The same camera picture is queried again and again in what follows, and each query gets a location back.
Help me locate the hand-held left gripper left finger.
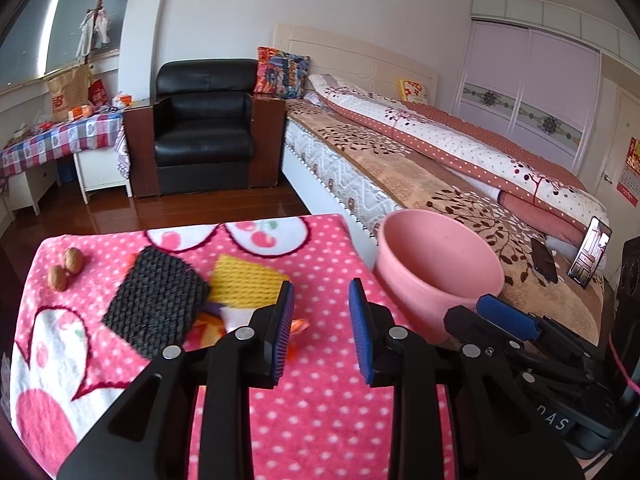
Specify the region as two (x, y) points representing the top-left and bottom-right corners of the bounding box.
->
(56, 280), (296, 480)

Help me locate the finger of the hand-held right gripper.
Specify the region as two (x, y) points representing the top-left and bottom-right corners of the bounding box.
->
(444, 306), (576, 376)
(475, 294), (608, 362)

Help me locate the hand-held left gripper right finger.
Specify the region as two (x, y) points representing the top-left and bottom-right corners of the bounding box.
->
(348, 278), (586, 480)

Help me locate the yellow woven cloth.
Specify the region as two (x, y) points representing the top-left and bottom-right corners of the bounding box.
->
(207, 254), (291, 311)

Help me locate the pink plastic bin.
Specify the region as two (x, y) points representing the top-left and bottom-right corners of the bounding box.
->
(375, 210), (505, 343)

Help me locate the large orange peel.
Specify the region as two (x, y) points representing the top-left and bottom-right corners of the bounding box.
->
(182, 312), (227, 352)

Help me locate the black woven scouring pad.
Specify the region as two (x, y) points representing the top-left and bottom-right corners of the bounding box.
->
(101, 246), (211, 360)

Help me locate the white tissue paper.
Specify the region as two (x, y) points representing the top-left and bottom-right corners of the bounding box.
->
(220, 305), (262, 333)

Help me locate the flat black smartphone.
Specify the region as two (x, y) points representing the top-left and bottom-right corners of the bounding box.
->
(530, 237), (559, 284)

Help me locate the upright smartphone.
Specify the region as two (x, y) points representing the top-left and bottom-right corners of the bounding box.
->
(566, 216), (613, 289)

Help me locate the pink polka dot blanket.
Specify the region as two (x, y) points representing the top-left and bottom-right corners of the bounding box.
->
(10, 214), (456, 480)

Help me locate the white and pink floral quilt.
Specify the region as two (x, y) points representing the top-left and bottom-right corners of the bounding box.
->
(305, 74), (611, 261)

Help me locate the white quilted mattress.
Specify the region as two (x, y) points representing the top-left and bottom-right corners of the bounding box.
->
(282, 110), (401, 241)

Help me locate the bed with floral bedding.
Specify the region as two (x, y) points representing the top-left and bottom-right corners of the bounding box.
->
(287, 97), (608, 346)

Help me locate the black leather armchair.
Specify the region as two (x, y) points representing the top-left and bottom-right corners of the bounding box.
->
(122, 59), (287, 198)

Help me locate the purple patterned hanging cloth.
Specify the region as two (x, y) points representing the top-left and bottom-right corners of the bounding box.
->
(114, 127), (132, 178)

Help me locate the white desk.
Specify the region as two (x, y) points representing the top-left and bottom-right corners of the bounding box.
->
(0, 152), (133, 216)

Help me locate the yellow floral pillow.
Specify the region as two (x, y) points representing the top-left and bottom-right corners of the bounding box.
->
(397, 78), (431, 106)

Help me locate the white sliding door wardrobe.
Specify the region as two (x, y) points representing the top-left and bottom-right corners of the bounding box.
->
(450, 0), (640, 171)

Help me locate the colourful printed cushion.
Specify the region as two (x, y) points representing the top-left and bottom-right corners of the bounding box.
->
(254, 46), (311, 100)

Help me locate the cream bed headboard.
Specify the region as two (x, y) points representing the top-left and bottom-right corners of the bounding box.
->
(274, 22), (440, 111)

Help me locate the checkered cloth side table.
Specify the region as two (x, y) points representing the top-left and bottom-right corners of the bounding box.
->
(0, 110), (126, 181)

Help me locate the red gift bag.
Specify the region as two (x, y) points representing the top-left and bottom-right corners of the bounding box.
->
(88, 80), (111, 108)

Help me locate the brown paper bag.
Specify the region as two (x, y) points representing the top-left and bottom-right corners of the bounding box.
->
(46, 66), (93, 123)

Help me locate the wooden coat rack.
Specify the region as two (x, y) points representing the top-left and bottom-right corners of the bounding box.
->
(82, 0), (111, 70)

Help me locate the white garment on rack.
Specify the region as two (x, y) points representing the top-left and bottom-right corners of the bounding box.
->
(75, 7), (111, 58)

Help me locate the pink cable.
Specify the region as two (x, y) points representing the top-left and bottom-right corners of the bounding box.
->
(609, 332), (640, 392)

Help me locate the red wall calendar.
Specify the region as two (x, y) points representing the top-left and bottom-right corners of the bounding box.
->
(616, 139), (640, 206)

